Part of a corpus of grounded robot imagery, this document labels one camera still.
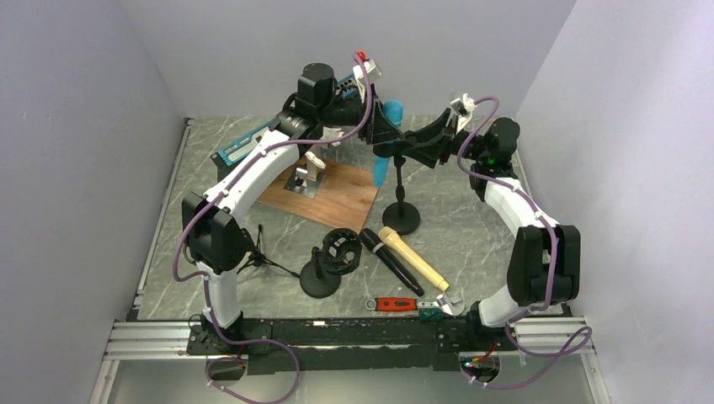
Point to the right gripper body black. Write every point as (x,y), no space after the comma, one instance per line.
(454,142)

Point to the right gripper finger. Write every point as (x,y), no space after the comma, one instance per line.
(430,156)
(431,132)

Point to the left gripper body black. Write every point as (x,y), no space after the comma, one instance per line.
(347,112)

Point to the black clip mic stand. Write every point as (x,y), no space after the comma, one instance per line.
(401,216)

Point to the beige gold microphone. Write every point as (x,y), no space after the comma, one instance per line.
(393,240)

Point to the black microphone blue foam head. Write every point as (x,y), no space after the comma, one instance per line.
(377,247)

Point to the black round base mic stand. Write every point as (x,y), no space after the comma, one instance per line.
(338,256)

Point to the black tripod shock mount stand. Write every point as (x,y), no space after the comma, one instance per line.
(257,257)

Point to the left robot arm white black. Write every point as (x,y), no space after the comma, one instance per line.
(321,112)

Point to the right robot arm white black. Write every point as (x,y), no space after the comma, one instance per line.
(544,266)

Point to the brown wooden board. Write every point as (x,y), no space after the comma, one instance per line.
(341,197)

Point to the green small connector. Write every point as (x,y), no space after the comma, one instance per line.
(431,315)

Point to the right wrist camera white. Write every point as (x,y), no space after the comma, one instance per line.
(464,106)

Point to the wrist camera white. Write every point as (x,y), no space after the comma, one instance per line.
(365,72)
(464,106)

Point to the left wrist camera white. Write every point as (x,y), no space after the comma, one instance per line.
(365,72)

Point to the white silver bracket fixture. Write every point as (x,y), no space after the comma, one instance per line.
(306,177)

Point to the blue network switch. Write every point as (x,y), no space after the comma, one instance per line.
(228,156)

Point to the red handled adjustable wrench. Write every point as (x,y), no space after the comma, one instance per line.
(451,306)

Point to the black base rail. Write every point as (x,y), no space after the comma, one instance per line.
(273,345)

